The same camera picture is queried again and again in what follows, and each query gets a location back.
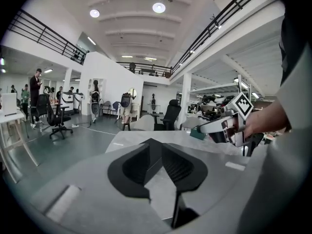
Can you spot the person's right forearm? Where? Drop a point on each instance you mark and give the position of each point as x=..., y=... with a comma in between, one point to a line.
x=276, y=117

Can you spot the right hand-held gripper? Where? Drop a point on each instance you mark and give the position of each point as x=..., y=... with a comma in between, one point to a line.
x=240, y=106

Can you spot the grey shell chair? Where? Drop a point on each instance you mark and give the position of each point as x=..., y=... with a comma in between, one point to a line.
x=145, y=122

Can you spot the round wall mirror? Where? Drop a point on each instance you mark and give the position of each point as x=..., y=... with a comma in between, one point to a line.
x=132, y=92

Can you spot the person's right hand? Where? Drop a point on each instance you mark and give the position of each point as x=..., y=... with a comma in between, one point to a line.
x=254, y=124

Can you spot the black headrest office chair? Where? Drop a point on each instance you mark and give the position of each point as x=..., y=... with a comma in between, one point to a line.
x=170, y=114

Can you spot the white tape strip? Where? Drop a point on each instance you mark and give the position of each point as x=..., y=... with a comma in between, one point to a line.
x=235, y=166
x=118, y=144

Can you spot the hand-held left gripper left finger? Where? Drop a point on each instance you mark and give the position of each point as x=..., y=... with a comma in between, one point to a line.
x=132, y=169

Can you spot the black mesh office chair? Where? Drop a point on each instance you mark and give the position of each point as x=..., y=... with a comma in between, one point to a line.
x=52, y=116

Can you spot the white power strip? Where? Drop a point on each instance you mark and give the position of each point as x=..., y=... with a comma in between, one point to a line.
x=75, y=125

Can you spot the round ceiling lamp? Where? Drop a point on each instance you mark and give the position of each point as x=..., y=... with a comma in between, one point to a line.
x=159, y=7
x=94, y=13

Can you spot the black balcony railing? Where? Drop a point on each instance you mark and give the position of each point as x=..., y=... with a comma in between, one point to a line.
x=146, y=68
x=48, y=36
x=219, y=23

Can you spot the white box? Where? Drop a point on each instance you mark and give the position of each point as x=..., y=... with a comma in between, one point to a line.
x=9, y=103

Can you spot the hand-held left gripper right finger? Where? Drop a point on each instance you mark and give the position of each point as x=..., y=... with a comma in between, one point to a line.
x=185, y=172

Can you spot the white machine black panel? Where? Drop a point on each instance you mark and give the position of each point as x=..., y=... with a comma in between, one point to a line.
x=67, y=101

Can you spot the dark green box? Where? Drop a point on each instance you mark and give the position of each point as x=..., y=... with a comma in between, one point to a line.
x=198, y=133

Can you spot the person's grey shirt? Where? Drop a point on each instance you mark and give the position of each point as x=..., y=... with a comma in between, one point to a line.
x=290, y=155

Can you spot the white desk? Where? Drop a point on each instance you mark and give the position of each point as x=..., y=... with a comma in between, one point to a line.
x=12, y=130

